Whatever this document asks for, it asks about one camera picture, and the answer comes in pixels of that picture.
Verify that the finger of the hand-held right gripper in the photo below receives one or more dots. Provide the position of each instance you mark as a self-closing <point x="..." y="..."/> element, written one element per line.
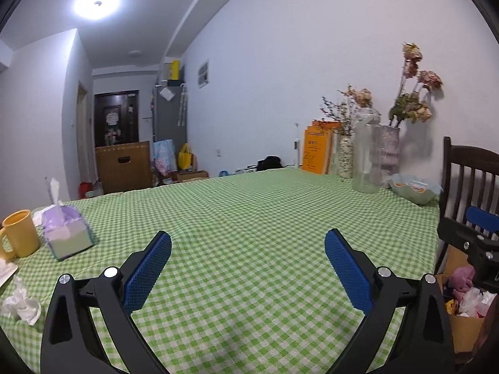
<point x="485" y="222"/>
<point x="458" y="233"/>

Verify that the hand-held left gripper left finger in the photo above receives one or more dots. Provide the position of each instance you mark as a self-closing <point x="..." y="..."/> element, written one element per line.
<point x="150" y="268"/>

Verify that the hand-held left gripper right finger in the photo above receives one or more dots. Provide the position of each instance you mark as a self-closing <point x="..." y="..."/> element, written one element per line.
<point x="347" y="268"/>

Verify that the mauve cloth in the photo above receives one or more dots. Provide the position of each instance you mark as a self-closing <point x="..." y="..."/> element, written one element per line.
<point x="462" y="278"/>

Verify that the white plastic piece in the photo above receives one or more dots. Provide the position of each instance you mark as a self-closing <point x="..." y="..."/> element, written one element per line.
<point x="473" y="300"/>

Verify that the yellow snack bag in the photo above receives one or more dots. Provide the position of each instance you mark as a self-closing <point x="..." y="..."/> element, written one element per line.
<point x="450" y="306"/>

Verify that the cardboard box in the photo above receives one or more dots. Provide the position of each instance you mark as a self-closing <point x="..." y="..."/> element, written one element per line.
<point x="193" y="176"/>
<point x="464" y="331"/>

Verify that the pale blue wavy bowl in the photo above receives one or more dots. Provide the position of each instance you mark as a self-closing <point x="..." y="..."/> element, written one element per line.
<point x="413" y="196"/>

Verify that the dark wooden chair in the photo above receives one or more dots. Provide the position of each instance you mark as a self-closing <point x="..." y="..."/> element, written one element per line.
<point x="454" y="163"/>

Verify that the purple tissue box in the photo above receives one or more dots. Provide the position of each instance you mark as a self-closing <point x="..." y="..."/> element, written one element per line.
<point x="66" y="237"/>

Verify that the red bucket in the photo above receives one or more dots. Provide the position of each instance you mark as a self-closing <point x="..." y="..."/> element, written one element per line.
<point x="85" y="191"/>

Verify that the flat cardboard box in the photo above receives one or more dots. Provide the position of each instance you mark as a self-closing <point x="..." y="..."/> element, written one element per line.
<point x="193" y="176"/>

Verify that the green checked tablecloth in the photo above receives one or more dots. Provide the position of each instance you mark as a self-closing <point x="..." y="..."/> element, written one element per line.
<point x="241" y="218"/>

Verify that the tall clear glass jar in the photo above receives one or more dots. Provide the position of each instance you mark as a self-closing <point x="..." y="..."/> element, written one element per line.
<point x="366" y="163"/>

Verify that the small pebble pattern vase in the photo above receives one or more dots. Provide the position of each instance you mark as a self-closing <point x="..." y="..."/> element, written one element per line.
<point x="345" y="159"/>

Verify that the light blue patterned bag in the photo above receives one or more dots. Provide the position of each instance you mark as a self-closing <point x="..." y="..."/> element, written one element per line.
<point x="164" y="159"/>

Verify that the mauve textured vase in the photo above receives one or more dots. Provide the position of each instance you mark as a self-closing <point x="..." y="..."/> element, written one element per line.
<point x="391" y="144"/>

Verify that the yellow tote bag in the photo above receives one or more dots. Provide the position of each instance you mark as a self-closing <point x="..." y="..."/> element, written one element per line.
<point x="186" y="159"/>

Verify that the orange carton box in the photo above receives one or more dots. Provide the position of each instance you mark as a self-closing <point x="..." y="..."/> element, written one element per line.
<point x="315" y="148"/>

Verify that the black bag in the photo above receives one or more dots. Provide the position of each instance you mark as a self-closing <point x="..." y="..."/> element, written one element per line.
<point x="271" y="163"/>

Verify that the yellow mug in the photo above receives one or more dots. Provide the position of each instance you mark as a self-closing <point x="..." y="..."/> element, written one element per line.
<point x="21" y="237"/>

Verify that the crumpled white tissue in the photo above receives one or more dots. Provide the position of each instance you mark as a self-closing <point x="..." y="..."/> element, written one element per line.
<point x="21" y="304"/>

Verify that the dried rose bouquet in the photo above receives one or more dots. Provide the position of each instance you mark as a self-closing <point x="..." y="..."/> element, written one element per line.
<point x="409" y="105"/>

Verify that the white napkin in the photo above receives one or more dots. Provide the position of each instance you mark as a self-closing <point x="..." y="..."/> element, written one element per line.
<point x="7" y="272"/>

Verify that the grey refrigerator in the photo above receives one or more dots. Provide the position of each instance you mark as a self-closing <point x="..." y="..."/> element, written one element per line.
<point x="169" y="124"/>

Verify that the dark brown door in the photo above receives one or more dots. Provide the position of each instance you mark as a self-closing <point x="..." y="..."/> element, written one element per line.
<point x="117" y="105"/>

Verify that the dried branch bouquet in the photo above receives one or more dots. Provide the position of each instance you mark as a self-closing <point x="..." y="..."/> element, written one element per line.
<point x="362" y="95"/>

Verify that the yellow box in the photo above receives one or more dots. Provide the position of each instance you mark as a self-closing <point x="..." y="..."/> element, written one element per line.
<point x="176" y="70"/>

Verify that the round ceiling light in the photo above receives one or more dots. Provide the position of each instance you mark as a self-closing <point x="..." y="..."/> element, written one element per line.
<point x="95" y="4"/>

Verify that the white wall device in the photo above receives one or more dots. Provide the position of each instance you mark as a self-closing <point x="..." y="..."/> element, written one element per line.
<point x="296" y="144"/>

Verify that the white wall vent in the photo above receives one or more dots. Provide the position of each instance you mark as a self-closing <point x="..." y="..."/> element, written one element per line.
<point x="203" y="73"/>

